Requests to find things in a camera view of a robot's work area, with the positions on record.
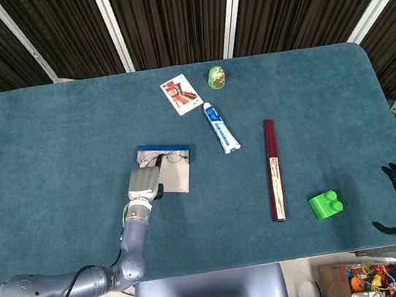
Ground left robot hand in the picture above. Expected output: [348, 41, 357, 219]
[122, 154, 171, 206]

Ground blue glasses case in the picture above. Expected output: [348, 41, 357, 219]
[133, 138, 197, 201]

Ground thin-framed eyeglasses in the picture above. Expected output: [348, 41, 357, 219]
[139, 148, 190, 168]

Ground grey table control panel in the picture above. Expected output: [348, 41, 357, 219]
[354, 245, 396, 258]

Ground teal table cloth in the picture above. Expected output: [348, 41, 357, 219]
[0, 35, 396, 297]

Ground white blue toothpaste tube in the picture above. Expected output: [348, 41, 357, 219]
[201, 97, 243, 157]

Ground photo card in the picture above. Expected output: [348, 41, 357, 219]
[158, 71, 204, 119]

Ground green building block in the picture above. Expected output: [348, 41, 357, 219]
[306, 188, 347, 222]

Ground cardboard box of toys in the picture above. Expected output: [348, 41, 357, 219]
[316, 255, 396, 297]

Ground dark red long box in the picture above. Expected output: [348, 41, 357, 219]
[257, 118, 290, 224]

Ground dark brown pleated curtain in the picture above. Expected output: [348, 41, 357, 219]
[0, 0, 396, 155]

